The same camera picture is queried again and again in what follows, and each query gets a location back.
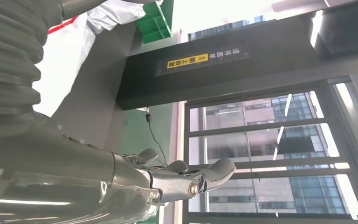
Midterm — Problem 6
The dark grey scanner platform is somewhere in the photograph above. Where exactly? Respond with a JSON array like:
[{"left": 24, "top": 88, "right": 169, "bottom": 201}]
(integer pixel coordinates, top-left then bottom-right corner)
[{"left": 50, "top": 21, "right": 138, "bottom": 153}]

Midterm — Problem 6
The green plastic crate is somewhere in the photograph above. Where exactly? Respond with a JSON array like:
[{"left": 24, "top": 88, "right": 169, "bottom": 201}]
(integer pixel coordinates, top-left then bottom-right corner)
[{"left": 136, "top": 0, "right": 174, "bottom": 44}]

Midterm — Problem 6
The ruler label with yellow strip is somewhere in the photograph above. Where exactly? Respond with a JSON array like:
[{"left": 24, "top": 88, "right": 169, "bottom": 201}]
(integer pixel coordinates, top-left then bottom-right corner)
[{"left": 154, "top": 51, "right": 250, "bottom": 77}]

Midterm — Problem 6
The dark-framed window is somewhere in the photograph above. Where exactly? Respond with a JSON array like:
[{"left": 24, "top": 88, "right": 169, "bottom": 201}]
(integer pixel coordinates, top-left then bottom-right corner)
[{"left": 182, "top": 76, "right": 358, "bottom": 224}]

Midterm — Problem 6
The black scanner column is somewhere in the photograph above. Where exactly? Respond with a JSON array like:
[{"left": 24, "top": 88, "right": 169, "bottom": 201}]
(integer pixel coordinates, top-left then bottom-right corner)
[{"left": 116, "top": 0, "right": 358, "bottom": 111}]

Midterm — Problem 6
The thin black cable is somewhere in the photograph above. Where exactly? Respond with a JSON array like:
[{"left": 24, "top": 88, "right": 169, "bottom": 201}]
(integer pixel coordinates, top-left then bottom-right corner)
[{"left": 143, "top": 108, "right": 169, "bottom": 168}]

